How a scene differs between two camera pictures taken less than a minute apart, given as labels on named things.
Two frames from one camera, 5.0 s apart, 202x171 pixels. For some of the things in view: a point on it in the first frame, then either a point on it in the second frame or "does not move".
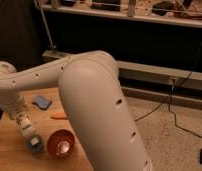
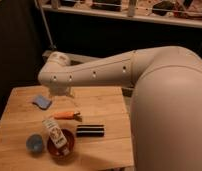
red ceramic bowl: [61, 143] does not move
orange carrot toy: [59, 115] does not move
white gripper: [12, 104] -> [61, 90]
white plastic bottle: [25, 121] -> [57, 136]
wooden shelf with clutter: [189, 13] does not move
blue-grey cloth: [41, 102] does not move
